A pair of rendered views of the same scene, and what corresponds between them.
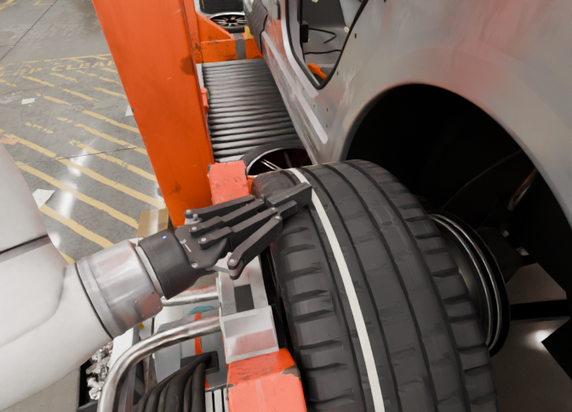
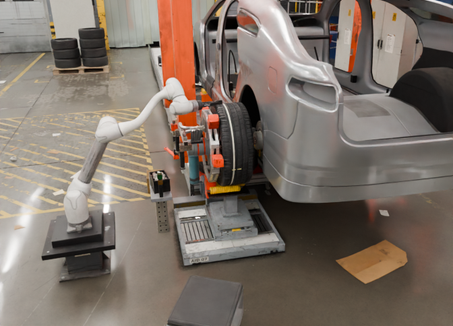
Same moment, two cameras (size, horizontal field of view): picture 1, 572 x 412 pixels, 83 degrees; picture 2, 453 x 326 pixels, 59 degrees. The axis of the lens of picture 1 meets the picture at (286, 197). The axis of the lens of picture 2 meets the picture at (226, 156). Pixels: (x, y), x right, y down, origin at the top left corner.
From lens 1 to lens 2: 277 cm
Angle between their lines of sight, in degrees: 21
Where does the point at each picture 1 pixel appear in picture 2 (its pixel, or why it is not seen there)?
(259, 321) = not seen: hidden behind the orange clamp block
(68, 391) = (121, 227)
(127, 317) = (195, 106)
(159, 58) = (187, 83)
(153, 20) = (187, 75)
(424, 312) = (238, 113)
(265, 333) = not seen: hidden behind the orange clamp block
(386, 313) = (232, 113)
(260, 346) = not seen: hidden behind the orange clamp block
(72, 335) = (189, 105)
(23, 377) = (185, 107)
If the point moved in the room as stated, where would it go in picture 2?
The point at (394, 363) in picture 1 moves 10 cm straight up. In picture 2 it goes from (233, 118) to (232, 105)
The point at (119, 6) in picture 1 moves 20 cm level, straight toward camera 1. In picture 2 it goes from (181, 73) to (189, 77)
